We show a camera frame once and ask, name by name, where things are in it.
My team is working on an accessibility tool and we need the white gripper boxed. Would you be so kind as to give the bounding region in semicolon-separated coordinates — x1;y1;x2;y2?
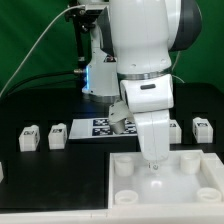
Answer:
120;74;174;163

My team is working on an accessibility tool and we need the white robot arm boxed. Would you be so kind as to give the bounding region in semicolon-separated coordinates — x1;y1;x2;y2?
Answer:
78;0;202;163

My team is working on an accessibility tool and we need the white sheet with tags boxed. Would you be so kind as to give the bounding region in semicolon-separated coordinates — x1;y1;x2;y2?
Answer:
69;118;137;140

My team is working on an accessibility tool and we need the white square table top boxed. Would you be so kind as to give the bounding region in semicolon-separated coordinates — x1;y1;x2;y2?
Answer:
108;150;224;208

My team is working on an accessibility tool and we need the white block at left edge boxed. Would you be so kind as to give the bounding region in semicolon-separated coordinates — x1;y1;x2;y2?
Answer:
0;162;4;183

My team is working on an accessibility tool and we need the black camera stand pole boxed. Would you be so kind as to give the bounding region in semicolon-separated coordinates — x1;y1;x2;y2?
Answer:
73;17;86;89

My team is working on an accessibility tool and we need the grey camera on stand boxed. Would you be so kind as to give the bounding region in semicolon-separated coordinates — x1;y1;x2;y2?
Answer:
68;3;108;16

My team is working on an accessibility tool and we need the white camera cable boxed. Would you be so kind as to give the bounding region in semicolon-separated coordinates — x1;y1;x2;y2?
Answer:
0;4;86;98

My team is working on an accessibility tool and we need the black cable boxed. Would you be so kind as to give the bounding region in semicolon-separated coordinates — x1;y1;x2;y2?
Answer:
0;69;84;101

